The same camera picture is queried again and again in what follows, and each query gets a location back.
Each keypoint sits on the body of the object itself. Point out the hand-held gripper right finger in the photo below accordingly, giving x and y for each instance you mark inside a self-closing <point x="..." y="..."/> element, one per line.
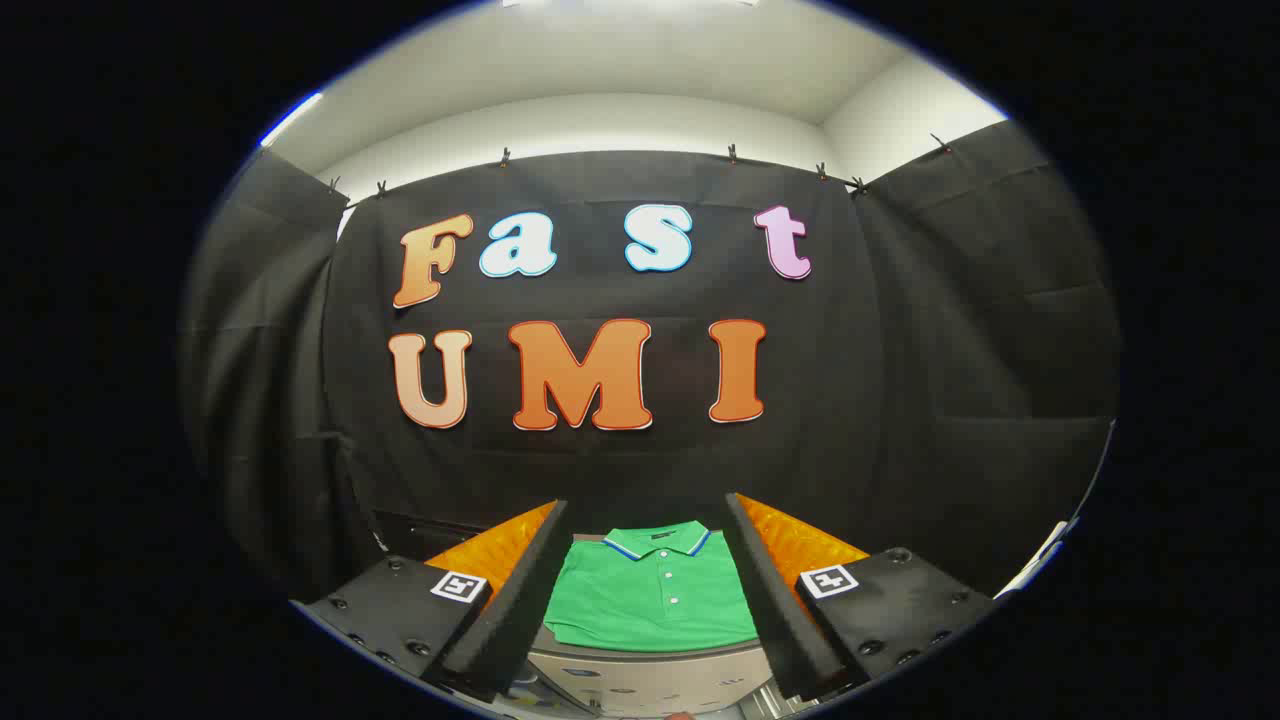
<point x="775" y="590"/>

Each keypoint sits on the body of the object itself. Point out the row of black cloth clips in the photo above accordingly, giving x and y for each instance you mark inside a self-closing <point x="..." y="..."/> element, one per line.
<point x="732" y="153"/>

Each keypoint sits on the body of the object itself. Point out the white panel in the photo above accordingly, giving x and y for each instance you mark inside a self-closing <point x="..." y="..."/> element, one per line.
<point x="1040" y="560"/>

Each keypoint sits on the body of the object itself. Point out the ceiling light strip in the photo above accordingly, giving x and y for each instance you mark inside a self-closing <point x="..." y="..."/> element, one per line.
<point x="290" y="118"/>

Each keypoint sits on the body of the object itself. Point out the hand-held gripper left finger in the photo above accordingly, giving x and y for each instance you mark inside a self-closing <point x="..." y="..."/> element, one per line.
<point x="520" y="590"/>

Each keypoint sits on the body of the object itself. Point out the green polo shirt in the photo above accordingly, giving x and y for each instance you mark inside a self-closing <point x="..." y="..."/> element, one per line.
<point x="650" y="600"/>

